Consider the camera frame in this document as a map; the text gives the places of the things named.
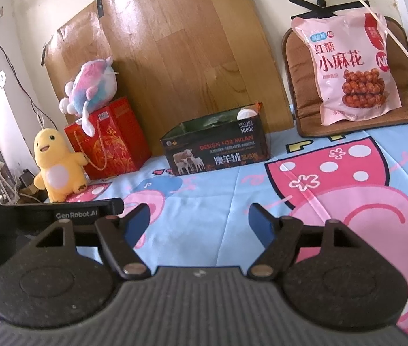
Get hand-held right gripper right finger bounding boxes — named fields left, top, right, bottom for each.
left=248, top=203, right=361, bottom=280

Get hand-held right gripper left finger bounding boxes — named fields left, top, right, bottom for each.
left=36, top=204, right=150, bottom=280

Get black tin box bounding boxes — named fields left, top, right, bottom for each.
left=160, top=110, right=271, bottom=176

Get cartoon pig printed bedsheet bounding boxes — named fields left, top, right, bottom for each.
left=42, top=115, right=408, bottom=343

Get yellow duck plush toy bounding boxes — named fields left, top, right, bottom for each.
left=33, top=128, right=88, bottom=203

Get red gift bag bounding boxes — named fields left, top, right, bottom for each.
left=64, top=97, right=152, bottom=181

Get pink and blue plush toy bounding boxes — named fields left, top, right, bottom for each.
left=59, top=56, right=118, bottom=138

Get brown seat cushion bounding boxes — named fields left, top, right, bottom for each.
left=281, top=16, right=408, bottom=138

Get wooden board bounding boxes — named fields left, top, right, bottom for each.
left=43, top=0, right=294, bottom=152

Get large pink snack bag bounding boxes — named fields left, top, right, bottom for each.
left=290, top=11, right=403, bottom=127

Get crossed black tape strips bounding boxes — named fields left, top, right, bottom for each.
left=288, top=0, right=363, bottom=19

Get tangle of cables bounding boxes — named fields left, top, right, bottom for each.
left=0, top=162, right=43, bottom=203

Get thin black wall cable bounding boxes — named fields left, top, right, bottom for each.
left=0, top=0, right=50, bottom=131

